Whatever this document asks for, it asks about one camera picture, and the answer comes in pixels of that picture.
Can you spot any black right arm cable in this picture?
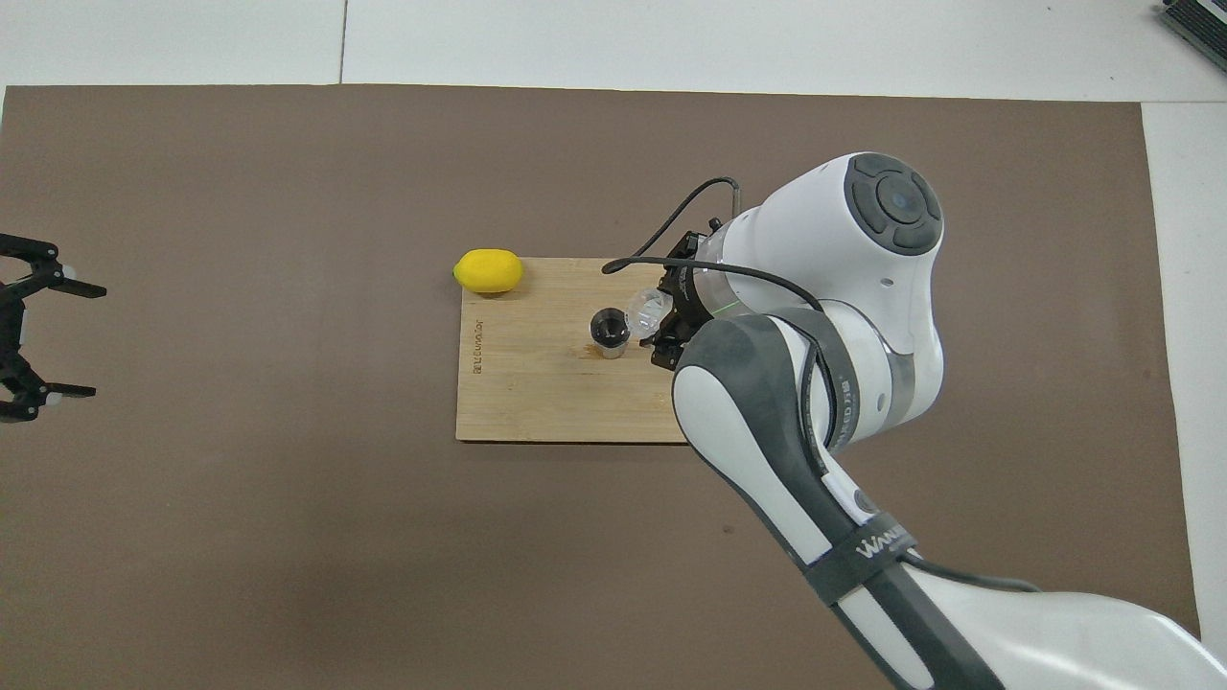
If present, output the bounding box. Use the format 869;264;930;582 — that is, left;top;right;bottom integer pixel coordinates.
602;177;1041;595

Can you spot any brown table mat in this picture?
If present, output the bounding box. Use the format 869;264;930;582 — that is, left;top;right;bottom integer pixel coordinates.
0;84;1207;690

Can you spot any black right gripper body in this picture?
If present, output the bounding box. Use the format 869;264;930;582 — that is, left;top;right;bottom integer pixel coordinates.
675;259;708;334

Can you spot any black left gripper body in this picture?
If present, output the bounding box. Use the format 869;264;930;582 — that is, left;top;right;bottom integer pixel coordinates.
0;293;25;375

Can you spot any yellow lemon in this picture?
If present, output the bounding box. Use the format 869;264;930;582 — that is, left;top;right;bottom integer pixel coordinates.
452;248;525;295

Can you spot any clear plastic cup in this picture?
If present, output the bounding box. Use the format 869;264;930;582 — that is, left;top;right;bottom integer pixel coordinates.
625;286;678;338

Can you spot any grey ribbed device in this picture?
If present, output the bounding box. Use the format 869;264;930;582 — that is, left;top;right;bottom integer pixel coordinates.
1160;0;1227;57

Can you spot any wooden cutting board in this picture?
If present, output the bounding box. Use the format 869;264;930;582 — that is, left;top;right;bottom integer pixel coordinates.
455;257;696;445

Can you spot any steel double jigger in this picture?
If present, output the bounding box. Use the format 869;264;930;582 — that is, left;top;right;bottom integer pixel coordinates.
588;307;632;361

